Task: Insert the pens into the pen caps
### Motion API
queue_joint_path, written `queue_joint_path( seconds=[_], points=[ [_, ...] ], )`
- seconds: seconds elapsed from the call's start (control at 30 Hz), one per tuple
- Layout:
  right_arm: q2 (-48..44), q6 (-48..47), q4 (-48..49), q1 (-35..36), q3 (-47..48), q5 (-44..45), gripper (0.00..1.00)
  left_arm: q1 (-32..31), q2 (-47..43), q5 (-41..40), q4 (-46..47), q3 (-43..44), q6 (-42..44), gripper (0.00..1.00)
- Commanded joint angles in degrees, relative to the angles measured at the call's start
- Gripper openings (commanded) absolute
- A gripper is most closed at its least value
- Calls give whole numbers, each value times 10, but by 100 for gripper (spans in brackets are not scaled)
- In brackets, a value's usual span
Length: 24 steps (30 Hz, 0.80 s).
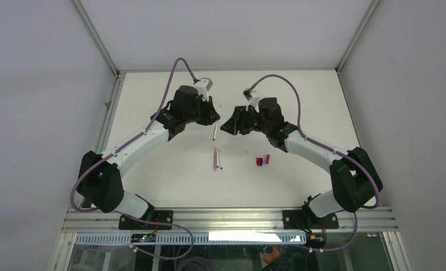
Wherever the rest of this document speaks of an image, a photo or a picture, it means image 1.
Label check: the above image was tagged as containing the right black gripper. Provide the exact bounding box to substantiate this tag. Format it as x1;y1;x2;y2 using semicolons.
220;105;271;136

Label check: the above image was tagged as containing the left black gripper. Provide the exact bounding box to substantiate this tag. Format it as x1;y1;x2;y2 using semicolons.
184;95;220;126

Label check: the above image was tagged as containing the grey pen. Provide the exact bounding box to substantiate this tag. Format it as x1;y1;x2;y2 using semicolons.
212;105;222;141

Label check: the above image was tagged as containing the pink pen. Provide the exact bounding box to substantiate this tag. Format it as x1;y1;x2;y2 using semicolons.
213;148;218;172

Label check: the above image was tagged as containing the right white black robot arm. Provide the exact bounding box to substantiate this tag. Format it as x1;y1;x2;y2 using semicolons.
220;98;383;229

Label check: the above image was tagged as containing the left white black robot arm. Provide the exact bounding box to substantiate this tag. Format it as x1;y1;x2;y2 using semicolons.
72;79;220;229

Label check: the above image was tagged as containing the orange object below table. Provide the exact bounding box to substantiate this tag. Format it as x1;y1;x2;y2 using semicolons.
262;246;285;264

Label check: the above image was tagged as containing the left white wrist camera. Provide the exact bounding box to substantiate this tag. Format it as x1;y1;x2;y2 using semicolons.
193;77;213;102

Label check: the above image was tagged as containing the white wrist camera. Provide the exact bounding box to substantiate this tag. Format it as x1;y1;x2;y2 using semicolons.
243;88;260;111
193;77;213;102

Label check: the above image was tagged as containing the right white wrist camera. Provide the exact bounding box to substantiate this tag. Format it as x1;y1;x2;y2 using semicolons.
243;88;260;111

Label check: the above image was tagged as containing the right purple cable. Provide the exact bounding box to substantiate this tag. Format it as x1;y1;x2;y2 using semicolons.
247;74;382;252

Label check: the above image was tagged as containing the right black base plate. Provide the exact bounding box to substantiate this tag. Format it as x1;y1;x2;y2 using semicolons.
282;209;339;230

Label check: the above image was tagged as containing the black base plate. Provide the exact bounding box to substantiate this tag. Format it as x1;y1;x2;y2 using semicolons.
118;209;174;230
282;209;339;230

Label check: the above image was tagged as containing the white slotted cable duct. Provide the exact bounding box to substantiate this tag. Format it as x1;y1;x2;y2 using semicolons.
75;231;306;246

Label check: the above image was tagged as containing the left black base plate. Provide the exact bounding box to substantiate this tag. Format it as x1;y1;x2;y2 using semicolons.
118;209;174;230

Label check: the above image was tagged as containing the aluminium front rail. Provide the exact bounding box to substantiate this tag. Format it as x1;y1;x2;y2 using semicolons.
62;207;399;233

